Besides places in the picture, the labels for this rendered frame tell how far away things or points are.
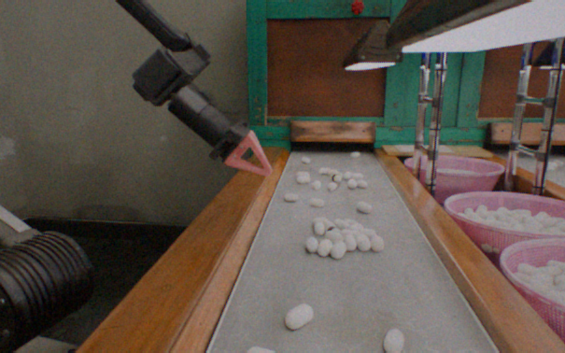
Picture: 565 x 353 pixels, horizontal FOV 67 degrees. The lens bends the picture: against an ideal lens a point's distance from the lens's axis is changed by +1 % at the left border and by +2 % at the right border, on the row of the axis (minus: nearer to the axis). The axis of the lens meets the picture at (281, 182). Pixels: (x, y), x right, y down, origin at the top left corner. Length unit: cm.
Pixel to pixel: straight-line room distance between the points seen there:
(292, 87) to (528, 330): 122
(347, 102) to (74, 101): 182
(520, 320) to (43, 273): 57
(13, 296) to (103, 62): 224
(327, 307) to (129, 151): 230
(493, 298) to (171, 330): 37
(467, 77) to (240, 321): 129
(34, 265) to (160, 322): 22
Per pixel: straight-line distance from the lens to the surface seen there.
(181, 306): 51
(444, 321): 56
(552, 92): 111
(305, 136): 152
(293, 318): 50
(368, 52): 78
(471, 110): 164
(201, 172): 259
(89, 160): 290
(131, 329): 49
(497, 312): 55
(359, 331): 52
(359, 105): 158
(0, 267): 64
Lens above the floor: 102
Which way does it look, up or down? 14 degrees down
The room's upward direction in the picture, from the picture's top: straight up
